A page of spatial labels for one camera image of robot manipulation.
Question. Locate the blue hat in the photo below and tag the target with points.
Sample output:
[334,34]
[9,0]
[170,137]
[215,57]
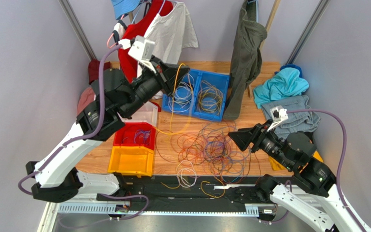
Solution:
[123,7]

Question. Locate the white storage bin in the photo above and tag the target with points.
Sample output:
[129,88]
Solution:
[148,113]

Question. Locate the blue divided bin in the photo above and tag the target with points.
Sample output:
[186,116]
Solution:
[200,94]

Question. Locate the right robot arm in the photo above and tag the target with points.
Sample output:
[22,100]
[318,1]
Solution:
[312,176]

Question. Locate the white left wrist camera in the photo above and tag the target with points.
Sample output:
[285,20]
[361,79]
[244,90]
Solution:
[139,49]

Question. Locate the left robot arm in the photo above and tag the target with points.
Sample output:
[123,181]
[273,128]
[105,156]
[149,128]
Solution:
[117,99]

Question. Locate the red storage bin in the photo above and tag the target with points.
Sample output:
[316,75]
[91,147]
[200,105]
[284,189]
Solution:
[136,134]

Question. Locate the yellow cloth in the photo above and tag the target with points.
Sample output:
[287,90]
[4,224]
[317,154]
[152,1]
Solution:
[278,167]

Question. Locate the teal cloth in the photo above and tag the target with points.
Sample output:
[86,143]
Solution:
[286,83]

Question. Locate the dark blue cloth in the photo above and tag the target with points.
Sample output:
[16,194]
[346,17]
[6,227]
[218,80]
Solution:
[291,66]

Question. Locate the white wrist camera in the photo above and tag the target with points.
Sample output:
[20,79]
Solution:
[278,115]
[139,49]

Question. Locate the yellow storage bin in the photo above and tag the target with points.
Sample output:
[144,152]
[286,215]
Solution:
[131,160]

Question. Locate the white t-shirt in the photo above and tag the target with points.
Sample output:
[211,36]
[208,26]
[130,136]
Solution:
[171,29]

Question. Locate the light blue jeans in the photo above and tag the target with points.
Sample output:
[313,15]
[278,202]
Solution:
[302,121]

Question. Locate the maroon cloth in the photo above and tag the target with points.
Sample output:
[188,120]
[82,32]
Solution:
[93,70]

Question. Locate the red t-shirt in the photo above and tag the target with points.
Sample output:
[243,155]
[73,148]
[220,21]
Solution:
[128,65]

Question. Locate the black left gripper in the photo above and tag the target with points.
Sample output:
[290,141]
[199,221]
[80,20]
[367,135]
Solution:
[165,76]

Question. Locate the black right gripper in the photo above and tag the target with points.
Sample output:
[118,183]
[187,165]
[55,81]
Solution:
[256,139]

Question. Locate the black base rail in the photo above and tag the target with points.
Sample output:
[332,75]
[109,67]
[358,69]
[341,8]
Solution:
[207,197]

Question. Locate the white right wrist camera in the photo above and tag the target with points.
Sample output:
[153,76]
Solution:
[278,115]

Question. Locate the olive green garment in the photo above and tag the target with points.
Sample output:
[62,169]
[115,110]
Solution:
[246,60]

